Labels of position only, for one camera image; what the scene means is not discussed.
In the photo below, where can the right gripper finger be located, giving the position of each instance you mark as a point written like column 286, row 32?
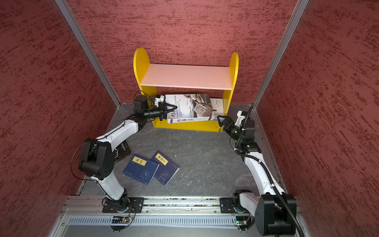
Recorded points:
column 228, row 128
column 223, row 120

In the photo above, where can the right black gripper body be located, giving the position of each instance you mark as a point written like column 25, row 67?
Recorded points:
column 232, row 127

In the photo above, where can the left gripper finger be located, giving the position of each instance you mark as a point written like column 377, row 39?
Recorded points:
column 166, row 112
column 169, row 107

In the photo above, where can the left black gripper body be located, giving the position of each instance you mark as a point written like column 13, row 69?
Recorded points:
column 158, row 112

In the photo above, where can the white book with brown blocks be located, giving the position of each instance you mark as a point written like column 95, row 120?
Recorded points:
column 218, row 108

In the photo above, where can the heritage culture photo book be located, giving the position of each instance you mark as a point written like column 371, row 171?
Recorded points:
column 191, row 108

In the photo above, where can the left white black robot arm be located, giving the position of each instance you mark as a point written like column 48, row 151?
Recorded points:
column 97, row 159

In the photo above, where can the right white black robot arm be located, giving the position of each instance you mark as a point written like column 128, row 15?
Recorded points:
column 273, row 211

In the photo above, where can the yellow pink blue bookshelf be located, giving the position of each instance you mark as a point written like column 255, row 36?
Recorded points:
column 150, row 76

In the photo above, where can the black book with gold letters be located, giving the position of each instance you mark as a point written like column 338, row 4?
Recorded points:
column 122, row 151

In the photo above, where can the right dark blue booklet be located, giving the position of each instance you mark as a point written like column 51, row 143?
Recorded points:
column 167, row 168

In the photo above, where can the dark blue booklet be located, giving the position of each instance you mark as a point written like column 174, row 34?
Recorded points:
column 141, row 169
column 167, row 168

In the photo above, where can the left dark blue booklet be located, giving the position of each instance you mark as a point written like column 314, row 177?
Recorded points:
column 141, row 169

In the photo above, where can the right green circuit board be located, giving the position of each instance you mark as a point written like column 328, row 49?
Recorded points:
column 243, row 223

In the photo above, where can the green circuit board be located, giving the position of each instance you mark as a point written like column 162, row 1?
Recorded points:
column 243, row 223
column 121, row 220

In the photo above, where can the left green circuit board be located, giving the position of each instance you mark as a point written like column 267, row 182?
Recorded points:
column 121, row 220

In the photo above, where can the right corner aluminium profile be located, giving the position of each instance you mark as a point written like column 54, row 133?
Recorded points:
column 290, row 28

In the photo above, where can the corner aluminium profile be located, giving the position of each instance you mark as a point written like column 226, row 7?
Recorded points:
column 290, row 28
column 76, row 29

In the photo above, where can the left corner aluminium profile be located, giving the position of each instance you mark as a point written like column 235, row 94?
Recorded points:
column 76, row 29

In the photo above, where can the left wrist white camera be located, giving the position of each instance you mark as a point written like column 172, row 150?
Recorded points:
column 159, row 99

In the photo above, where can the wrist white camera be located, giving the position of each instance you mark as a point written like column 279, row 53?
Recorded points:
column 159, row 99
column 241, row 115

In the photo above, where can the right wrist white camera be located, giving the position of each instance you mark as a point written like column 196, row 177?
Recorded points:
column 241, row 115

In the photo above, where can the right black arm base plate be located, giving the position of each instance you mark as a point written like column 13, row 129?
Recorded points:
column 227, row 206

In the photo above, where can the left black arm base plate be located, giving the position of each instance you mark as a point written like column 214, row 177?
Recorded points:
column 124, row 205

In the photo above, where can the aluminium mounting rail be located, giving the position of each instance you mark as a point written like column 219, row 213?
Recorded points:
column 159, row 205

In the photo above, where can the slotted white cable duct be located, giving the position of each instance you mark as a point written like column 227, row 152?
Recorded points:
column 165, row 221

